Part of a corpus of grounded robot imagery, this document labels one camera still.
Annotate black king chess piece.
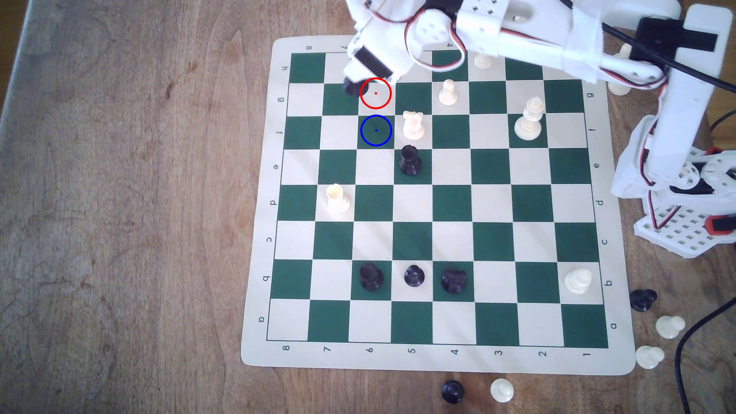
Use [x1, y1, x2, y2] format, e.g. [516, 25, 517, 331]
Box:
[359, 263, 385, 291]

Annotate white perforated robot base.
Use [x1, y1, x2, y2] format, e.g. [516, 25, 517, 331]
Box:
[632, 146, 736, 258]

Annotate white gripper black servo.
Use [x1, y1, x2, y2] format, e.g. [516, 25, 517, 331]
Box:
[343, 10, 425, 86]

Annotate black cable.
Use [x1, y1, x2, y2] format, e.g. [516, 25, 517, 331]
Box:
[675, 299, 736, 414]
[601, 22, 736, 93]

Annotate white king chess piece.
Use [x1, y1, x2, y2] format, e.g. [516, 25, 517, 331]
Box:
[564, 268, 593, 296]

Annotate white queen chess piece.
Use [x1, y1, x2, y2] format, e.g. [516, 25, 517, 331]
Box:
[513, 97, 545, 141]

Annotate white rook chess piece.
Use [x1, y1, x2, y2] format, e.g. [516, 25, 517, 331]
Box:
[325, 183, 352, 215]
[402, 110, 427, 141]

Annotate red and black clamp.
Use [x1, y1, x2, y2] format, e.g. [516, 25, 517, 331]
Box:
[704, 214, 736, 237]

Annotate green and cream chess mat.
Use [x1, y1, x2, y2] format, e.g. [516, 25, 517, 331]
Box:
[240, 36, 637, 377]

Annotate black pawn board centre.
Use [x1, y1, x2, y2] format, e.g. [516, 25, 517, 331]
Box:
[398, 144, 423, 176]

